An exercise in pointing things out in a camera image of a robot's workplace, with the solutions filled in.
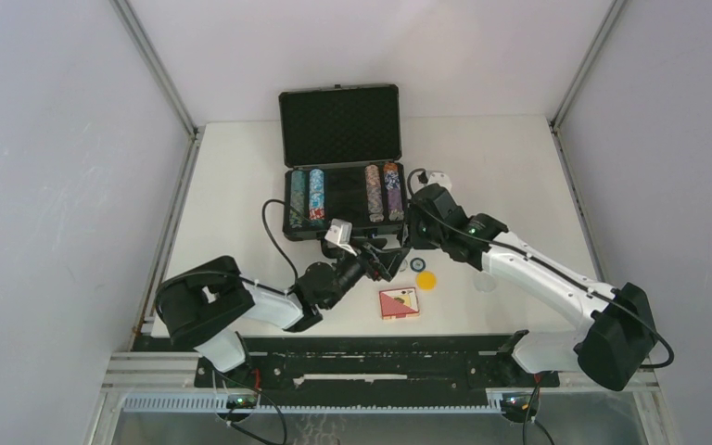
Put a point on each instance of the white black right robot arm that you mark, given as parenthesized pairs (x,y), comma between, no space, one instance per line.
(612,330)

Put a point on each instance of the blue round button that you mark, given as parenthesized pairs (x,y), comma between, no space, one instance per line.
(417,265)

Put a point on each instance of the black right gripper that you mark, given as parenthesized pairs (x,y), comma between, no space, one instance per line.
(414,240)

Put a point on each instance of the black poker chip case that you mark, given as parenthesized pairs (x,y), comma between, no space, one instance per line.
(341,130)

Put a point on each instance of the clear round button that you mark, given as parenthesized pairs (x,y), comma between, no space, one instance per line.
(484,282)

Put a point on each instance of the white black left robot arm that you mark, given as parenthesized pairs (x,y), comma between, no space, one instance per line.
(199,306)

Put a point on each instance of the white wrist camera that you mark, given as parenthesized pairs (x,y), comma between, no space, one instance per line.
(435,177)
(338,235)

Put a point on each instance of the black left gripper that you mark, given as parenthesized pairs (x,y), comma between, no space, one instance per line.
(387,261)

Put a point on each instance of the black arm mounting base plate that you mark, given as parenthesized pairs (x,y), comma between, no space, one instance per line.
(449,371)

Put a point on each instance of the red playing card deck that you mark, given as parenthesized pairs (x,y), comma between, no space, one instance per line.
(398,303)

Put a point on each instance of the aluminium frame rail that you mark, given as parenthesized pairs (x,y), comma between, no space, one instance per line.
(162,371)

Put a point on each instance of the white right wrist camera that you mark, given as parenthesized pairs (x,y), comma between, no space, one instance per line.
(435,177)

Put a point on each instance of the light blue red chip row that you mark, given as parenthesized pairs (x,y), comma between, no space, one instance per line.
(316,195)

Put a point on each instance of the yellow round blind button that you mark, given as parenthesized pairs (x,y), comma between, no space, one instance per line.
(426,280)

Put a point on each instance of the blue purple poker chip row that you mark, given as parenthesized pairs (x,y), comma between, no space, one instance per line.
(393,184)

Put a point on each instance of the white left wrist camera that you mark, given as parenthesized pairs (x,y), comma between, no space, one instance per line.
(338,235)

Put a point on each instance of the green poker chip row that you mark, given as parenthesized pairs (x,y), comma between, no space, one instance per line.
(297,199)

